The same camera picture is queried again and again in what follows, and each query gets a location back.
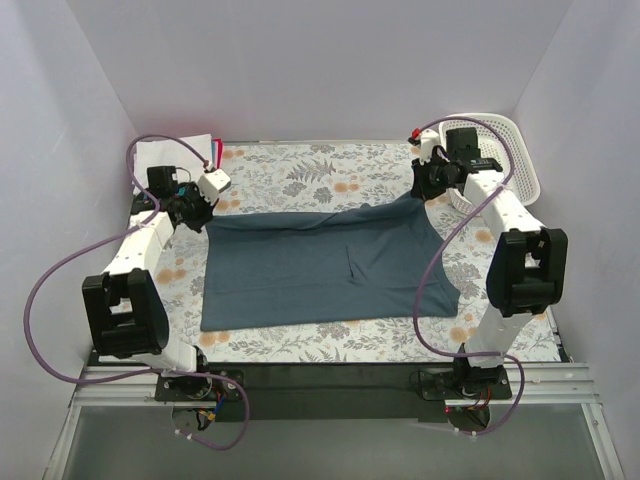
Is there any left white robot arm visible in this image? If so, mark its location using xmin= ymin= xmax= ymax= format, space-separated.
xmin=82 ymin=166 xmax=231 ymax=400

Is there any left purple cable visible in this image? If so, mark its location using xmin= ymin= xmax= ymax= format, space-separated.
xmin=23 ymin=133 xmax=251 ymax=451

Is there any white plastic basket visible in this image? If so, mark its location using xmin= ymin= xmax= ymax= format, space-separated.
xmin=438 ymin=113 xmax=541 ymax=207

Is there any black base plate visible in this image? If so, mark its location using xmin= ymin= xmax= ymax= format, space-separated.
xmin=155 ymin=363 xmax=513 ymax=423

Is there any white folded t shirt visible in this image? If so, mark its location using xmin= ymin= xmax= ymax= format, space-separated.
xmin=131 ymin=134 xmax=218 ymax=188

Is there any blue grey t shirt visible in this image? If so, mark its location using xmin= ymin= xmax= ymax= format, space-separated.
xmin=200 ymin=194 xmax=460 ymax=332

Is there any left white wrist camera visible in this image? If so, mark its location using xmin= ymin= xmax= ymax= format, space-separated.
xmin=196 ymin=169 xmax=231 ymax=204

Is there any aluminium frame rail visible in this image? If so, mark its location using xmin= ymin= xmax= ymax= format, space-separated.
xmin=75 ymin=362 xmax=601 ymax=405

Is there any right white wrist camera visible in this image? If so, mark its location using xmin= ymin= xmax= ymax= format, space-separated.
xmin=408 ymin=128 xmax=441 ymax=164

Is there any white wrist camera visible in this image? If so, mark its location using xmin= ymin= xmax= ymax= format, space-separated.
xmin=408 ymin=128 xmax=441 ymax=164
xmin=196 ymin=169 xmax=231 ymax=204

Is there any floral table mat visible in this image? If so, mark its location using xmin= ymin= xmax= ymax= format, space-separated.
xmin=99 ymin=142 xmax=571 ymax=364

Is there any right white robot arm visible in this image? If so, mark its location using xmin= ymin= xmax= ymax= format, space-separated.
xmin=409 ymin=121 xmax=568 ymax=400

